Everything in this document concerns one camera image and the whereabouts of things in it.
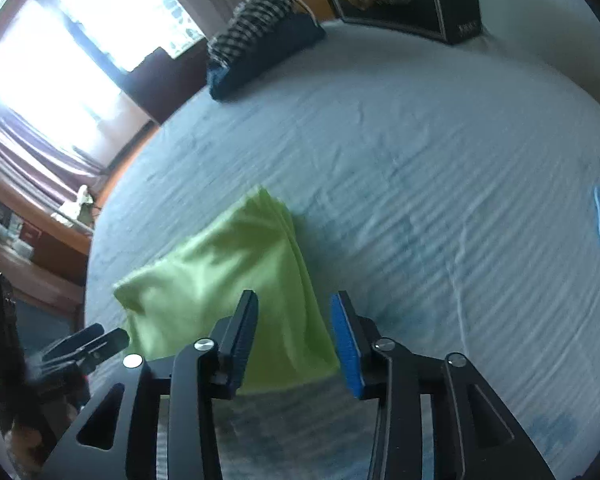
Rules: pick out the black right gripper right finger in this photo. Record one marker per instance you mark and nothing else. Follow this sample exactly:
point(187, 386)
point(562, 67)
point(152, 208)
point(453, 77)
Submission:
point(474, 435)

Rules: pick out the lime green shirt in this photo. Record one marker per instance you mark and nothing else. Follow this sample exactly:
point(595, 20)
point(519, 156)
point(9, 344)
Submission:
point(177, 299)

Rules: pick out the light blue bed sheet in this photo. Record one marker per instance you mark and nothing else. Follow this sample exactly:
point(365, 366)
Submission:
point(448, 190)

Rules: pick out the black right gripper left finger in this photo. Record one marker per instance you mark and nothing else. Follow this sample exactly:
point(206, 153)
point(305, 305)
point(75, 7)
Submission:
point(115, 435)

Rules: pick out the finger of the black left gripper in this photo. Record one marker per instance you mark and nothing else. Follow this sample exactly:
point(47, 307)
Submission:
point(74, 342)
point(91, 354)

